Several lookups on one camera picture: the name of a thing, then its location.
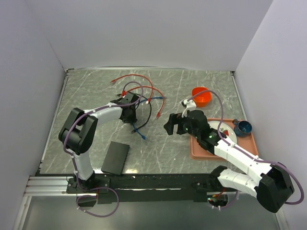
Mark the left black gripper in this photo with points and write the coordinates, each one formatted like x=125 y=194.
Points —
x=133 y=119

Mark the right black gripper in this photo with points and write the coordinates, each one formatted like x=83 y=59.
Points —
x=173 y=120

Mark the black network switch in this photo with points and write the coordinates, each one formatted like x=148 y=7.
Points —
x=115 y=158

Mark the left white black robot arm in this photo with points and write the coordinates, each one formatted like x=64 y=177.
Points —
x=77 y=133

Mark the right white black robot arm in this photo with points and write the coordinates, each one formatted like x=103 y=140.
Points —
x=268 y=182

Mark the orange plastic cup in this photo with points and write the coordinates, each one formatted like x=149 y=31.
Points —
x=202 y=99

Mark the white strawberry plate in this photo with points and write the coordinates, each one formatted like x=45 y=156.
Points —
x=225 y=129

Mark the blue ceramic mug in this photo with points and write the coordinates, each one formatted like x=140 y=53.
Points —
x=242 y=128

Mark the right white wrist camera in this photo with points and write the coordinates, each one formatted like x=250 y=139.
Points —
x=189 y=105

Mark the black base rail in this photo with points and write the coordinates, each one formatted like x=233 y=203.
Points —
x=110 y=188

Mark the aluminium frame rail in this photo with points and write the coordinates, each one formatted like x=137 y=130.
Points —
x=47 y=186

